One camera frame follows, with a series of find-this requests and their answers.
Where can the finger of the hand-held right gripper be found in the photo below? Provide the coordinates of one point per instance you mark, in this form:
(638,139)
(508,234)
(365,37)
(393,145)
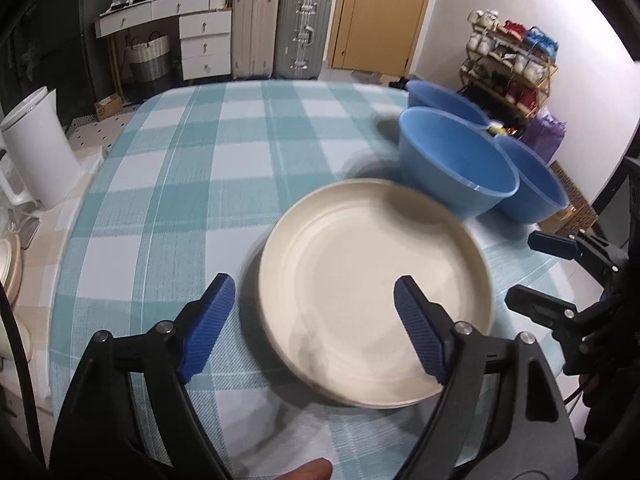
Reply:
(537,305)
(550,243)

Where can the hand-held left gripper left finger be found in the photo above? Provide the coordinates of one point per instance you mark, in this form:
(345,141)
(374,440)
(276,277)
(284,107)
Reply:
(210,325)

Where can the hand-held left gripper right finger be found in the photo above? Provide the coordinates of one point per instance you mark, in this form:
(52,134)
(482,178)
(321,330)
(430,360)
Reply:
(417,330)

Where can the blue bowl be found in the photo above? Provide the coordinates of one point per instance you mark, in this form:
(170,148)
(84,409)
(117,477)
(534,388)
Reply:
(450,160)
(535,185)
(440,97)

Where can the cream round plate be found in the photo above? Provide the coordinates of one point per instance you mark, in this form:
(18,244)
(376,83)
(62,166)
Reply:
(327,400)
(360,270)
(300,371)

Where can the person's left hand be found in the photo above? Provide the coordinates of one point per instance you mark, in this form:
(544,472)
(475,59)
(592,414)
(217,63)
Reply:
(312,471)

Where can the brown printed paper bag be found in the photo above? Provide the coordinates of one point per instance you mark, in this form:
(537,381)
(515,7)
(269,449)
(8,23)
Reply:
(575,210)

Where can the purple bag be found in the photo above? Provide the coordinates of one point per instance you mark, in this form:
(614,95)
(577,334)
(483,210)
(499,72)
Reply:
(545,135)

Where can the teal checked tablecloth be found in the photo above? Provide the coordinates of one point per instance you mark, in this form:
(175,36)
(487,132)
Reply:
(175,185)

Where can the wooden shoe rack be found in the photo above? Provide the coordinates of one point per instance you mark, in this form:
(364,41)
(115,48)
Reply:
(552,67)

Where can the beige checked cloth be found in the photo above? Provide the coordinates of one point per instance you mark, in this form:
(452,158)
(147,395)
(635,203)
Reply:
(55,240)

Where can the small metal stand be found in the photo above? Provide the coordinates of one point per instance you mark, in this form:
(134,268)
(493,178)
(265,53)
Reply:
(27,232)

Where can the cream round dish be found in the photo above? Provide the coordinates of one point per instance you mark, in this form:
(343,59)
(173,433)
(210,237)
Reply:
(7,265)

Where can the rows of assorted shoes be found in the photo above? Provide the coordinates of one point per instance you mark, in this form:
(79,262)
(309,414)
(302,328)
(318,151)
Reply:
(515,30)

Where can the heap of black shoes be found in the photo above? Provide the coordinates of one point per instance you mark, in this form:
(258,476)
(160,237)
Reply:
(400,84)

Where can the dotted floor mat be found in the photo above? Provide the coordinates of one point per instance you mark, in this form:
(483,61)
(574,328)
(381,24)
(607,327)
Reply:
(95,132)

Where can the small cardboard box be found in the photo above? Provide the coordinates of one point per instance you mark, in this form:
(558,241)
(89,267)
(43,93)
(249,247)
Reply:
(109,106)

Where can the white electric kettle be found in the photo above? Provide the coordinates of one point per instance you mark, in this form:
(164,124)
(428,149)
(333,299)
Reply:
(40,150)

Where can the woven laundry basket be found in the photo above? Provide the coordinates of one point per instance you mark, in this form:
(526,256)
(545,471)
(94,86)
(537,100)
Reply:
(147,57)

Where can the wooden door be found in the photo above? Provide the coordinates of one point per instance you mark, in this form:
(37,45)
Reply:
(385,15)

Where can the white desk with drawers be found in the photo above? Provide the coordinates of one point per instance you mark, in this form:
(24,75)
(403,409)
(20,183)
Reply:
(205,35)

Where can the beige suitcase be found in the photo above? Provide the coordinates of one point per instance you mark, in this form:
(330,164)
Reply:
(255,30)

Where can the silver suitcase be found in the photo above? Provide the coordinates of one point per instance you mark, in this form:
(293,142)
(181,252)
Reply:
(302,35)

